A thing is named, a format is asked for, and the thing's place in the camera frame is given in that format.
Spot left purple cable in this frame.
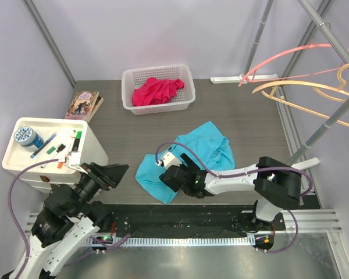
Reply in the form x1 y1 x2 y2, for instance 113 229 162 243
8 158 131 277

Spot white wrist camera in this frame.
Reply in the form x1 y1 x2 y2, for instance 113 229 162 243
156 151 182 169
58 151 85 173

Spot pink t shirt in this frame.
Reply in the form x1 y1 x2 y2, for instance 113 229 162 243
132 77 184 106

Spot white slotted cable duct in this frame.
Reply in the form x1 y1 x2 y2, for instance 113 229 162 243
84 235 255 248

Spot black cap marker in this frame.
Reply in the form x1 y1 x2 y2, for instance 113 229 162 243
51 144 66 159

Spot green cap marker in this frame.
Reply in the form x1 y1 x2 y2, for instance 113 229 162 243
47 146 56 154

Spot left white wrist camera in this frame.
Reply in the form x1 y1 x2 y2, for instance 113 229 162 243
58 151 85 173

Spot blue pen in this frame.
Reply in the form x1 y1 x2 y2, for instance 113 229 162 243
30 132 58 159

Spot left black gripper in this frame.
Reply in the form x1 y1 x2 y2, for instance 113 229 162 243
70 161 129 216

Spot white plastic basket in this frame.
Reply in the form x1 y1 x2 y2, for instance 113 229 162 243
122 64 195 115

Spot illustrated book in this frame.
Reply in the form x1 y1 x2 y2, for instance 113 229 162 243
64 91 104 123

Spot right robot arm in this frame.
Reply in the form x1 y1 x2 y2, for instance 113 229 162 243
158 152 301 233

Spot white drawer organizer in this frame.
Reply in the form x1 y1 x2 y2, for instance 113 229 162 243
2 117 108 193

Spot black green marker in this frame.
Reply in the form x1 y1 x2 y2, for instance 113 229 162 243
71 131 82 152

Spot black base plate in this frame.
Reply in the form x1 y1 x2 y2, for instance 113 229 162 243
99 204 286 239

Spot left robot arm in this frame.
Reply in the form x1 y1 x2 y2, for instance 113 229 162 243
3 163 129 278

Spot wooden hanger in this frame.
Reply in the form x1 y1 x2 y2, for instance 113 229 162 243
251 63 349 120

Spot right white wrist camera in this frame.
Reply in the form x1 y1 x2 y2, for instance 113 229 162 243
156 151 182 169

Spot blue t shirt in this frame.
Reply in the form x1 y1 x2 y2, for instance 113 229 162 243
136 121 236 204

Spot grey clothes rack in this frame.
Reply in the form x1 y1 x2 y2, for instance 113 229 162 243
210 0 349 172

